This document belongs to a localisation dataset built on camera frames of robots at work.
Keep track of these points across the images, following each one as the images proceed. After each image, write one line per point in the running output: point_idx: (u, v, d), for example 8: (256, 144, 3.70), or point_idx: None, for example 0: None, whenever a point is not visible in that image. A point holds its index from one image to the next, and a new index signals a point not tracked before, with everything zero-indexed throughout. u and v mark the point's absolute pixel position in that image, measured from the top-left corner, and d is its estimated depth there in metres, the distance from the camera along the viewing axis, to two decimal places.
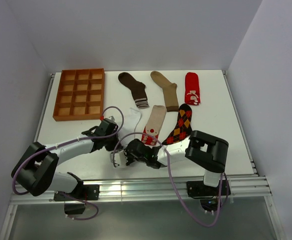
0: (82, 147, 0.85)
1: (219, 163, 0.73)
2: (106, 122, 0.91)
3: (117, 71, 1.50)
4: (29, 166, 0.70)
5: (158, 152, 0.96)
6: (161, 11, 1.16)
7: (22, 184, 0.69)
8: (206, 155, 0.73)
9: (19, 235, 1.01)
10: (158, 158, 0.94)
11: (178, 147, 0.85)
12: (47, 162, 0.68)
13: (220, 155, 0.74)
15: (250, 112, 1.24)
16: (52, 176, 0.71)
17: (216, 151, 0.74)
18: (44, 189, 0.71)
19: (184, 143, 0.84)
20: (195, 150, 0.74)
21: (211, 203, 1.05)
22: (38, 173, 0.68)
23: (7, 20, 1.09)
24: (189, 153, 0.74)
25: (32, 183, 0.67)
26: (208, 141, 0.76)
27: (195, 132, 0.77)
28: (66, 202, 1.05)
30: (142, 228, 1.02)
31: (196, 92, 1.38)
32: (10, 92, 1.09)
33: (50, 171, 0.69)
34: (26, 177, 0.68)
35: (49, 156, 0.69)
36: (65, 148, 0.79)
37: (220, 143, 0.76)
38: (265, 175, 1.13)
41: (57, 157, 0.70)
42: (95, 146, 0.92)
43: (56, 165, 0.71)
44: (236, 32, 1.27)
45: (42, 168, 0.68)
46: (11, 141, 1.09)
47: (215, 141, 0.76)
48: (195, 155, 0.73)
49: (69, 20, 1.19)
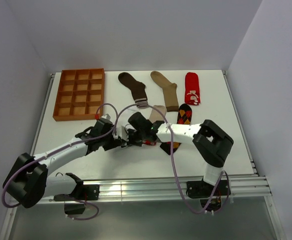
0: (75, 152, 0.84)
1: (221, 158, 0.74)
2: (101, 123, 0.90)
3: (117, 71, 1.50)
4: (18, 178, 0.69)
5: (159, 126, 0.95)
6: (161, 11, 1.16)
7: (13, 196, 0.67)
8: (212, 145, 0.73)
9: (19, 235, 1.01)
10: (157, 133, 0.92)
11: (186, 130, 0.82)
12: (37, 173, 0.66)
13: (224, 150, 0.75)
15: (250, 112, 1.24)
16: (43, 187, 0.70)
17: (222, 146, 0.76)
18: (36, 200, 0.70)
19: (193, 128, 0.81)
20: (204, 138, 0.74)
21: (211, 203, 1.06)
22: (28, 186, 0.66)
23: (6, 20, 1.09)
24: (197, 139, 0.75)
25: (23, 195, 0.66)
26: (218, 134, 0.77)
27: (209, 122, 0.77)
28: (66, 202, 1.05)
30: (143, 228, 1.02)
31: (196, 92, 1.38)
32: (10, 92, 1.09)
33: (41, 182, 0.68)
34: (17, 189, 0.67)
35: (38, 168, 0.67)
36: (56, 156, 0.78)
37: (227, 140, 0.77)
38: (265, 175, 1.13)
41: (47, 169, 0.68)
42: (90, 149, 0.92)
43: (46, 176, 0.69)
44: (236, 32, 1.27)
45: (31, 181, 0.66)
46: (11, 141, 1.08)
47: (224, 136, 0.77)
48: (202, 143, 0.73)
49: (69, 20, 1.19)
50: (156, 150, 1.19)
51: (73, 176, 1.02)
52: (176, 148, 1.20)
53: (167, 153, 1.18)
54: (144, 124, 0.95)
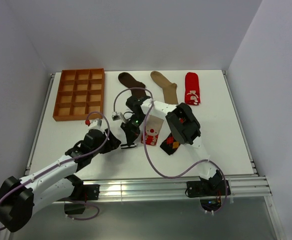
0: (64, 171, 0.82)
1: (185, 136, 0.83)
2: (90, 138, 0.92)
3: (117, 71, 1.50)
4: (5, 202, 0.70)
5: (145, 100, 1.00)
6: (162, 11, 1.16)
7: (0, 219, 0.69)
8: (179, 123, 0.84)
9: (19, 235, 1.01)
10: (142, 106, 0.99)
11: (164, 107, 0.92)
12: (21, 200, 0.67)
13: (190, 131, 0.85)
15: (250, 112, 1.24)
16: (30, 210, 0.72)
17: (189, 126, 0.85)
18: (24, 221, 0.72)
19: (170, 107, 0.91)
20: (174, 117, 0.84)
21: (211, 203, 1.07)
22: (13, 211, 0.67)
23: (6, 20, 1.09)
24: (168, 115, 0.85)
25: (9, 220, 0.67)
26: (188, 117, 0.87)
27: (181, 104, 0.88)
28: (66, 202, 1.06)
30: (143, 228, 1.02)
31: (196, 92, 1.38)
32: (10, 92, 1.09)
33: (26, 207, 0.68)
34: (3, 213, 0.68)
35: (23, 194, 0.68)
36: (43, 178, 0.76)
37: (195, 123, 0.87)
38: (265, 175, 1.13)
41: (32, 194, 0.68)
42: (81, 166, 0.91)
43: (32, 199, 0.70)
44: (236, 32, 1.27)
45: (16, 207, 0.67)
46: (11, 142, 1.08)
47: (193, 120, 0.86)
48: (171, 119, 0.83)
49: (69, 20, 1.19)
50: (156, 150, 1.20)
51: (73, 177, 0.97)
52: (176, 148, 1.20)
53: (167, 153, 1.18)
54: (132, 100, 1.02)
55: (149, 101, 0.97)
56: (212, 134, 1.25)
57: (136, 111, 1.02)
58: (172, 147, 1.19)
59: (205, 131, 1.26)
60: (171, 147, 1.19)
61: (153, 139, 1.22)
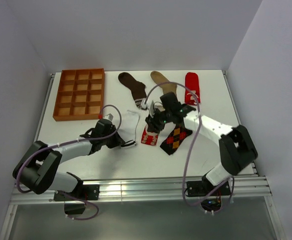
0: (82, 148, 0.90)
1: (238, 168, 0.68)
2: (101, 124, 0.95)
3: (117, 71, 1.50)
4: (31, 165, 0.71)
5: (189, 112, 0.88)
6: (161, 11, 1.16)
7: (25, 182, 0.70)
8: (236, 152, 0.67)
9: (19, 235, 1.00)
10: (185, 118, 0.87)
11: (216, 127, 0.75)
12: (51, 158, 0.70)
13: (245, 162, 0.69)
15: (250, 111, 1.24)
16: (54, 175, 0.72)
17: (245, 156, 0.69)
18: (47, 187, 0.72)
19: (224, 127, 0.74)
20: (232, 144, 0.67)
21: (211, 203, 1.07)
22: (41, 171, 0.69)
23: (7, 21, 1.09)
24: (224, 140, 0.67)
25: (35, 181, 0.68)
26: (246, 143, 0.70)
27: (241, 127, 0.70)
28: (66, 202, 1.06)
30: (142, 228, 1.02)
31: (196, 92, 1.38)
32: (10, 92, 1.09)
33: (53, 167, 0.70)
34: (29, 175, 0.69)
35: (52, 153, 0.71)
36: (67, 146, 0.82)
37: (253, 153, 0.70)
38: (265, 175, 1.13)
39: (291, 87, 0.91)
41: (61, 154, 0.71)
42: (93, 150, 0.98)
43: (59, 162, 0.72)
44: (236, 33, 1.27)
45: (45, 166, 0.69)
46: (11, 141, 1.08)
47: (251, 148, 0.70)
48: (228, 148, 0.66)
49: (69, 20, 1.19)
50: (156, 150, 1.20)
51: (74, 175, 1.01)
52: (176, 148, 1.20)
53: (167, 153, 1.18)
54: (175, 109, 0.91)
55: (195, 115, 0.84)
56: None
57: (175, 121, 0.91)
58: (171, 147, 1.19)
59: None
60: (171, 147, 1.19)
61: (153, 139, 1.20)
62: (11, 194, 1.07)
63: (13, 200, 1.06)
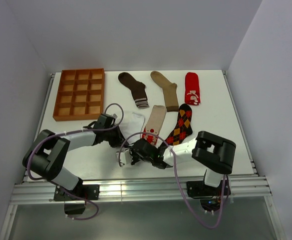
0: (87, 138, 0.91)
1: (226, 166, 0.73)
2: (104, 117, 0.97)
3: (117, 71, 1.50)
4: (40, 152, 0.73)
5: (164, 152, 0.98)
6: (162, 11, 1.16)
7: (35, 169, 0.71)
8: (213, 155, 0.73)
9: (19, 235, 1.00)
10: (164, 159, 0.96)
11: (185, 147, 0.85)
12: (60, 145, 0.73)
13: (228, 156, 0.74)
15: (250, 111, 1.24)
16: (63, 161, 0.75)
17: (224, 152, 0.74)
18: (57, 174, 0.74)
19: (191, 144, 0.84)
20: (202, 151, 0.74)
21: (211, 203, 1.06)
22: (51, 157, 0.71)
23: (7, 21, 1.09)
24: (196, 153, 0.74)
25: (45, 167, 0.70)
26: (215, 142, 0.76)
27: (202, 133, 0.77)
28: (66, 202, 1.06)
30: (142, 228, 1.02)
31: (196, 92, 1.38)
32: (10, 92, 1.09)
33: (62, 154, 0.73)
34: (39, 162, 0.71)
35: (60, 140, 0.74)
36: (73, 135, 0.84)
37: (227, 144, 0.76)
38: (265, 175, 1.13)
39: (291, 87, 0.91)
41: (69, 141, 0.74)
42: (96, 139, 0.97)
43: (67, 149, 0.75)
44: (236, 32, 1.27)
45: (54, 153, 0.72)
46: (11, 141, 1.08)
47: (222, 143, 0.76)
48: (202, 156, 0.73)
49: (69, 20, 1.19)
50: None
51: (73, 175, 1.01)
52: None
53: None
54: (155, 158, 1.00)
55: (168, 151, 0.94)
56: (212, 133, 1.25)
57: (162, 165, 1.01)
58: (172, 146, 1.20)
59: None
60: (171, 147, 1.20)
61: (153, 139, 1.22)
62: (12, 194, 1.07)
63: (13, 200, 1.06)
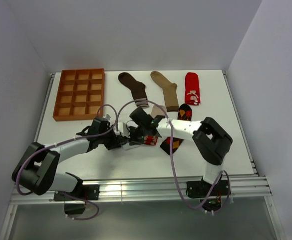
0: (79, 146, 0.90)
1: (219, 156, 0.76)
2: (98, 121, 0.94)
3: (117, 71, 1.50)
4: (30, 167, 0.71)
5: (160, 121, 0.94)
6: (161, 11, 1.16)
7: (25, 184, 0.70)
8: (212, 143, 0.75)
9: (19, 235, 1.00)
10: (158, 128, 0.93)
11: (186, 126, 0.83)
12: (49, 158, 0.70)
13: (223, 148, 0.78)
15: (250, 111, 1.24)
16: (53, 175, 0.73)
17: (220, 144, 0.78)
18: (47, 187, 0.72)
19: (193, 125, 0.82)
20: (204, 136, 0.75)
21: (211, 203, 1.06)
22: (40, 172, 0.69)
23: (7, 21, 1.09)
24: (197, 136, 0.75)
25: (35, 182, 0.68)
26: (217, 132, 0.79)
27: (208, 119, 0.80)
28: (66, 202, 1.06)
30: (142, 228, 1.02)
31: (196, 92, 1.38)
32: (10, 92, 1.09)
33: (52, 167, 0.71)
34: (28, 177, 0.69)
35: (50, 154, 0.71)
36: (64, 146, 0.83)
37: (225, 138, 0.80)
38: (265, 175, 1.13)
39: None
41: (58, 154, 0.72)
42: (91, 146, 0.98)
43: (57, 162, 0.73)
44: (236, 32, 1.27)
45: (44, 167, 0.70)
46: (11, 141, 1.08)
47: (223, 135, 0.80)
48: (203, 140, 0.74)
49: (69, 20, 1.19)
50: (156, 150, 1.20)
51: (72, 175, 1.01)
52: (176, 148, 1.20)
53: (167, 153, 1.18)
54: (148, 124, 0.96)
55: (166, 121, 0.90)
56: None
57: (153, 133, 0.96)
58: (172, 146, 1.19)
59: None
60: (171, 147, 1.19)
61: (153, 139, 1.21)
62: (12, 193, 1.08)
63: (13, 199, 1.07)
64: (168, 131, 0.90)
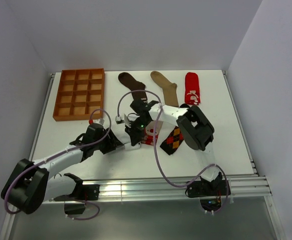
0: (73, 157, 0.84)
1: (198, 142, 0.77)
2: (92, 128, 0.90)
3: (117, 71, 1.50)
4: (18, 185, 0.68)
5: (153, 105, 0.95)
6: (161, 11, 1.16)
7: (13, 203, 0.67)
8: (193, 128, 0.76)
9: (19, 235, 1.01)
10: (149, 111, 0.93)
11: (174, 111, 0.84)
12: (37, 178, 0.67)
13: (204, 136, 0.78)
15: (250, 111, 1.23)
16: (43, 192, 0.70)
17: (202, 131, 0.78)
18: (37, 205, 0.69)
19: (180, 110, 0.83)
20: (186, 121, 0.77)
21: (211, 203, 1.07)
22: (28, 192, 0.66)
23: (7, 21, 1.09)
24: (179, 120, 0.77)
25: (23, 202, 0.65)
26: (201, 120, 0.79)
27: (194, 106, 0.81)
28: (66, 202, 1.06)
30: (142, 228, 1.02)
31: (196, 92, 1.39)
32: (10, 92, 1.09)
33: (41, 186, 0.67)
34: (17, 197, 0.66)
35: (38, 172, 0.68)
36: (55, 161, 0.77)
37: (209, 127, 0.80)
38: (265, 175, 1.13)
39: None
41: (48, 173, 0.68)
42: (85, 155, 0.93)
43: (47, 180, 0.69)
44: (236, 32, 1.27)
45: (32, 187, 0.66)
46: (11, 141, 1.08)
47: (206, 124, 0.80)
48: (183, 124, 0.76)
49: (69, 20, 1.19)
50: (156, 150, 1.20)
51: (71, 176, 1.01)
52: (176, 148, 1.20)
53: (167, 153, 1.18)
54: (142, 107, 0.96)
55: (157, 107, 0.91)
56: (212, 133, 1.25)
57: (144, 116, 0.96)
58: (172, 146, 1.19)
59: None
60: (171, 147, 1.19)
61: (153, 139, 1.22)
62: None
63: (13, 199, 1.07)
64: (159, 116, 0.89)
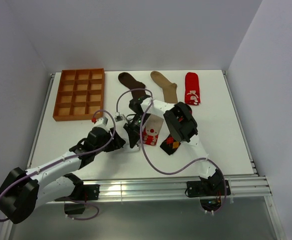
0: (69, 166, 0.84)
1: (182, 134, 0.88)
2: (93, 135, 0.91)
3: (117, 71, 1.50)
4: (10, 193, 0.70)
5: (145, 99, 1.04)
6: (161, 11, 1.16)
7: (3, 210, 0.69)
8: (177, 122, 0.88)
9: (19, 235, 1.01)
10: (142, 105, 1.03)
11: (162, 106, 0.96)
12: (27, 191, 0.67)
13: (186, 129, 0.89)
15: (250, 111, 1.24)
16: (33, 202, 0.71)
17: (186, 125, 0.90)
18: (26, 213, 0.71)
19: (168, 106, 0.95)
20: (172, 115, 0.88)
21: (211, 203, 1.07)
22: (17, 202, 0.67)
23: (7, 21, 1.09)
24: (166, 114, 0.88)
25: (12, 211, 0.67)
26: (185, 115, 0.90)
27: (180, 103, 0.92)
28: (66, 202, 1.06)
30: (142, 228, 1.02)
31: (196, 92, 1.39)
32: (10, 92, 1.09)
33: (30, 199, 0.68)
34: (6, 205, 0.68)
35: (29, 185, 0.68)
36: (48, 171, 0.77)
37: (192, 121, 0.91)
38: (265, 175, 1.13)
39: None
41: (38, 186, 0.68)
42: (84, 163, 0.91)
43: (37, 192, 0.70)
44: (236, 32, 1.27)
45: (21, 199, 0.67)
46: (10, 142, 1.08)
47: (190, 119, 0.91)
48: (169, 118, 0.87)
49: (69, 20, 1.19)
50: (156, 150, 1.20)
51: (71, 177, 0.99)
52: (176, 148, 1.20)
53: (167, 153, 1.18)
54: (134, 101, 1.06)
55: (148, 100, 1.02)
56: (212, 133, 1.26)
57: (137, 110, 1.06)
58: (171, 146, 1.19)
59: (205, 131, 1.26)
60: (171, 147, 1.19)
61: (153, 139, 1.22)
62: None
63: None
64: (148, 109, 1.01)
